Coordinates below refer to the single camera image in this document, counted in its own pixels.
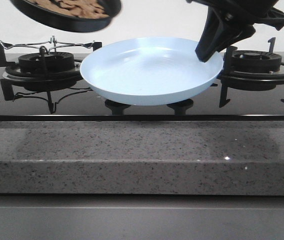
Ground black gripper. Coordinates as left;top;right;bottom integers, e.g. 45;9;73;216
195;0;284;62

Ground light blue plate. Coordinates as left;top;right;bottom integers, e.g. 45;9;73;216
80;37;223;106

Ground brown meat pieces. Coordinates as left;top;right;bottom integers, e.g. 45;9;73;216
29;0;109;19

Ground black frying pan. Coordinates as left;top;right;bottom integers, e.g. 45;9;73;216
9;0;123;33

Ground right black gas burner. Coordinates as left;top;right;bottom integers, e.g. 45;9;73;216
231;50;282;73

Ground black gas burner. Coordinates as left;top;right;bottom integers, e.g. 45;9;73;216
18;52;75;73
231;50;282;73

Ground right black pan support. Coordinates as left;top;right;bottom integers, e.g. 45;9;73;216
217;37;284;107

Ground black pan support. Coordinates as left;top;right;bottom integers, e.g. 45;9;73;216
0;41;103;82
217;37;284;107

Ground left black gas burner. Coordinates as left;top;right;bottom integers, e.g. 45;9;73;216
18;52;75;73

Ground left black pan support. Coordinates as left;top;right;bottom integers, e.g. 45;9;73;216
0;41;103;82

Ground black glass cooktop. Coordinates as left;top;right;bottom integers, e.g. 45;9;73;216
0;52;284;122

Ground chrome wire trivet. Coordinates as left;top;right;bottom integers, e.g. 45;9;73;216
0;35;102;54

